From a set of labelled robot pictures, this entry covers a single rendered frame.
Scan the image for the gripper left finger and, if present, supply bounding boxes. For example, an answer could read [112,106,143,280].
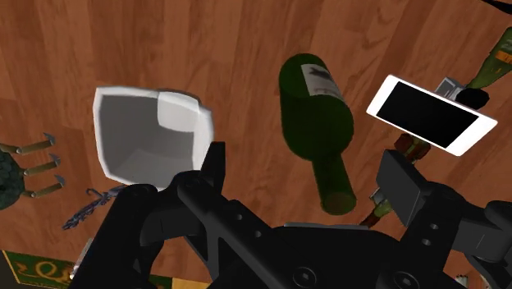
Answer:
[70,141,278,289]

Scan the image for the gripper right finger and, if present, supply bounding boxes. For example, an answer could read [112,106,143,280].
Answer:
[375,149,512,289]

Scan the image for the olive bottle with brown neck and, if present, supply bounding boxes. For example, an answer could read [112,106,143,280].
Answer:
[359,133,432,230]

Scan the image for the blue-grey corkscrew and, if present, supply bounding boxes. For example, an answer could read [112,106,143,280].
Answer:
[61,184,130,232]

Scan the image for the white phone with black screen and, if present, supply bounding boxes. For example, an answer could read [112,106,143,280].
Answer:
[365,74,500,158]

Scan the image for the white square cup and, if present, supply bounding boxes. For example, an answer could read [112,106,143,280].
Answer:
[93,85,215,192]

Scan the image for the dark green wine bottle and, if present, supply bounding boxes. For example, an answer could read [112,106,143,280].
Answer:
[278,53,359,216]

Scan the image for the green and yellow patterned book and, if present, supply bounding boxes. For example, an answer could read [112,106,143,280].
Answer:
[1,249,212,289]

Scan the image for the olive bottle with orange label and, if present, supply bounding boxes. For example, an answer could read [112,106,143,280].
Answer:
[433,27,512,111]

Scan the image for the green clawed creature figure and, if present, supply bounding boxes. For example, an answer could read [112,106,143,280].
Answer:
[0,132,67,212]

